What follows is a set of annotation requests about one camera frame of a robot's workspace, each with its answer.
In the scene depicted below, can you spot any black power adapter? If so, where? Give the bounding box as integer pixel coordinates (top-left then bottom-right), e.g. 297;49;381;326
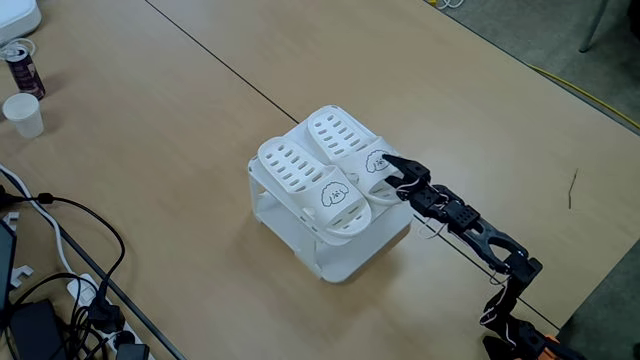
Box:
114;342;151;360

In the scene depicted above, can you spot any purple drink can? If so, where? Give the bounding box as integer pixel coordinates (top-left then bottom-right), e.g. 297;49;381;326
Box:
5;45;47;101

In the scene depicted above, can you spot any black cable with connector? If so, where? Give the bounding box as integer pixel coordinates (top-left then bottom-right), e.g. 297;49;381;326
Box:
0;192;126;321

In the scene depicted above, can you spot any thin brown wire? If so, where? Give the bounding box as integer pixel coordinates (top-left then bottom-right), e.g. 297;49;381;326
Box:
567;167;580;210

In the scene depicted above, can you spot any white paper cup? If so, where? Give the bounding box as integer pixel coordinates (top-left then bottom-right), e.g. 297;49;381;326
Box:
2;92;45;139

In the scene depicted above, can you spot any grey chair leg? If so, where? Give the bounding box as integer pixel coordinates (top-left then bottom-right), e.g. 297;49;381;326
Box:
578;0;612;54

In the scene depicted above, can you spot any white box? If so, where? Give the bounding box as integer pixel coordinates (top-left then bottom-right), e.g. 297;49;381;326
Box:
0;0;43;46

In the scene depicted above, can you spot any orange and black clamp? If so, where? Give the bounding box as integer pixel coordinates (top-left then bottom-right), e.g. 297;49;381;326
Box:
543;333;564;360

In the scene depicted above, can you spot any black laptop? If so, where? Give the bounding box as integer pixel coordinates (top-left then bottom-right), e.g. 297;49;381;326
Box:
0;219;18;314

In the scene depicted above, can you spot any white slipper with dog print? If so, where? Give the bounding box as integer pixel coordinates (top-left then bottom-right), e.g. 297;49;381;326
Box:
306;105;409;206
256;135;374;239

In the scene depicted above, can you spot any yellow cable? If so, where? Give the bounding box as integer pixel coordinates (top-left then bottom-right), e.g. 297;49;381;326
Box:
528;63;640;132

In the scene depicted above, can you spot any black power brick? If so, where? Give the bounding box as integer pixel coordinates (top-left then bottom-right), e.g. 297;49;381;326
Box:
8;299;67;360

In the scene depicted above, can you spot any white two-tier shoe rack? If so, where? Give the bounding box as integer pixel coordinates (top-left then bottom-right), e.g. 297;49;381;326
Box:
248;104;423;285

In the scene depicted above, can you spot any black plug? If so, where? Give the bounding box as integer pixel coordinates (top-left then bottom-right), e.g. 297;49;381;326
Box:
87;298;126;335

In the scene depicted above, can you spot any white power strip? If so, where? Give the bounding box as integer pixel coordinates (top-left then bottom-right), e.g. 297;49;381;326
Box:
66;273;156;360

